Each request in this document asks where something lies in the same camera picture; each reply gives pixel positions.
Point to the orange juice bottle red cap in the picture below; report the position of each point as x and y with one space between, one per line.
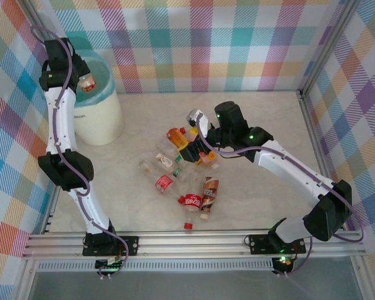
176 137

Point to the small pink drink bottle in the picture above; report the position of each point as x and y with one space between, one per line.
192 136

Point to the clear bottle white yellow label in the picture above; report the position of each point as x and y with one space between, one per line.
163 160

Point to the small clear bottle green cap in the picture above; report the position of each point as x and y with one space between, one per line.
182 175

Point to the brown coffee drink bottle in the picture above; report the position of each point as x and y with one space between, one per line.
210 190

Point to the clear bottle red white label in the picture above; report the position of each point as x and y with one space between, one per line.
164 183

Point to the cola bottle red label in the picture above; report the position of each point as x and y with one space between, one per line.
192 203

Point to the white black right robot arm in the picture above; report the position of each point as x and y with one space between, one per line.
287 168

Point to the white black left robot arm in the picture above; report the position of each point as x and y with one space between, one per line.
62 118

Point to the teal bin liner bag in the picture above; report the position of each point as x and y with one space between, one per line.
104 78

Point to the cream white plastic bin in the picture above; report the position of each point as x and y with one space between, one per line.
100 125

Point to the aluminium frame post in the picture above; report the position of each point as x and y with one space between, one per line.
37 15
331 40

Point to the aluminium mounting rail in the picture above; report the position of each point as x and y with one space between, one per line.
190 245

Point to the aluminium side rail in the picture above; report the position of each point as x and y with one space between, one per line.
50 212
318 150

